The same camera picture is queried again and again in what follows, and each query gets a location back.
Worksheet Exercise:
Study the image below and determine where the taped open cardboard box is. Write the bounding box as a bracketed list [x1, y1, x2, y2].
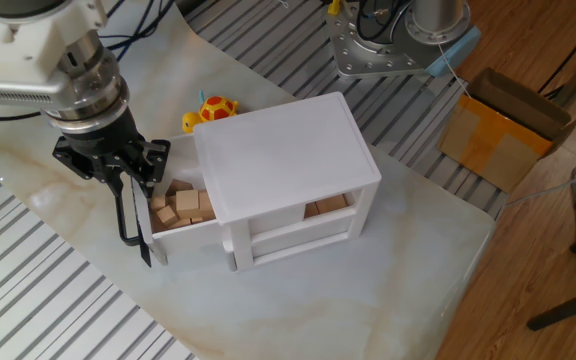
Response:
[436, 66, 576, 195]

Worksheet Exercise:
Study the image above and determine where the white drawer without handle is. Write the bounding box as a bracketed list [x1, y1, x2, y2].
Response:
[220, 214, 358, 267]

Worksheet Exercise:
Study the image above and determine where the white plastic drawer cabinet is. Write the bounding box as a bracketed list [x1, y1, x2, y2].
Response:
[191, 91, 383, 274]

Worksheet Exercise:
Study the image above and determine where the marble pattern table mat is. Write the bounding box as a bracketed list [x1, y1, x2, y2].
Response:
[0, 4, 497, 360]

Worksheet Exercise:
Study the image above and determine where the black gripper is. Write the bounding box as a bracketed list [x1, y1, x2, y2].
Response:
[51, 107, 172, 201]

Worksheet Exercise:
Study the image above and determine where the single grey floor cable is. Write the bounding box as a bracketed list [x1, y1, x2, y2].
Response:
[505, 166, 576, 209]

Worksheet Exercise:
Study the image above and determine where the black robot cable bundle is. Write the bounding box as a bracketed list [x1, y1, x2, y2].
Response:
[97, 0, 177, 64]

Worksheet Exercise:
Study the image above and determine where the yellow toy turtle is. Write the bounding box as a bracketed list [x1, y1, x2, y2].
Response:
[181, 89, 240, 135]

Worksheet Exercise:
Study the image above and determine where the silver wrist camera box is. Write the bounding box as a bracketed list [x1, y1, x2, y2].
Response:
[0, 73, 78, 110]

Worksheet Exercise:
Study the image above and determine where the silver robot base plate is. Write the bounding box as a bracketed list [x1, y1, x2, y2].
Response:
[325, 0, 434, 80]

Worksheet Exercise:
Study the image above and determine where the white drawer with black handle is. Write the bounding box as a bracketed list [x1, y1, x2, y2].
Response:
[114, 132, 310, 269]

